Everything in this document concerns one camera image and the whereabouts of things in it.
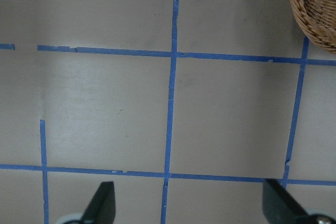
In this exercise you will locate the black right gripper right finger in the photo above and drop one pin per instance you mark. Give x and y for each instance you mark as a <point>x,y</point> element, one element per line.
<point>279,207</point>

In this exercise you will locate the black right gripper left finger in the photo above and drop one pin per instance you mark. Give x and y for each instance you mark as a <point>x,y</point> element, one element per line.
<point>101,208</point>

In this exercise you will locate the woven wicker basket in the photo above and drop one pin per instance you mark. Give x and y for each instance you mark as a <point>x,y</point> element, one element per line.
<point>316,19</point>

